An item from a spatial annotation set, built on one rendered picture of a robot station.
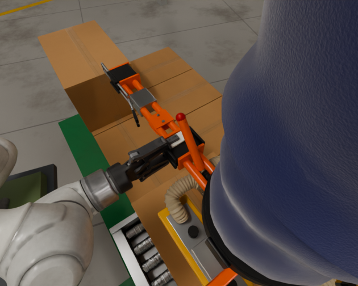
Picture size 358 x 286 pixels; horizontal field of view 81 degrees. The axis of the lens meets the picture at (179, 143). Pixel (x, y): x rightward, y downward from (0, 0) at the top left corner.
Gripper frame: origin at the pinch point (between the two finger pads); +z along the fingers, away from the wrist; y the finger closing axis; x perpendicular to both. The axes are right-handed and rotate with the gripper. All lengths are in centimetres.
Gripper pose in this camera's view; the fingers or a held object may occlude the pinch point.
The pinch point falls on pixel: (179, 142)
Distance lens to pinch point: 58.7
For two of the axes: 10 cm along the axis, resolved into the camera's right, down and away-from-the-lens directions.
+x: 5.8, 6.8, -4.5
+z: 8.2, -4.8, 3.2
